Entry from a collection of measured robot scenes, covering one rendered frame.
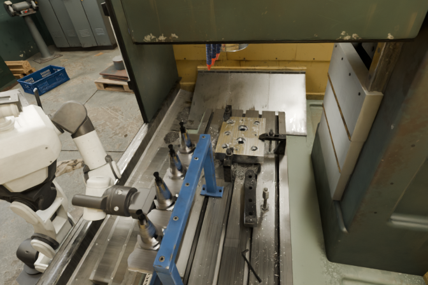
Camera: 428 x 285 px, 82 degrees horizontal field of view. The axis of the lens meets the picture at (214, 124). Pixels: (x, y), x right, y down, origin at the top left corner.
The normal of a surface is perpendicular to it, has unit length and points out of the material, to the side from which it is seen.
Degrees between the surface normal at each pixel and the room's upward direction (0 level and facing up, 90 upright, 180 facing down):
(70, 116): 62
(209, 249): 0
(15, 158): 105
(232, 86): 24
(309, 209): 0
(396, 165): 90
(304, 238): 0
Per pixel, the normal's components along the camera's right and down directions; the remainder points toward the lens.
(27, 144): 0.63, -0.09
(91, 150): 0.35, 0.10
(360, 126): -0.19, 0.62
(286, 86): -0.15, -0.47
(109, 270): -0.11, -0.69
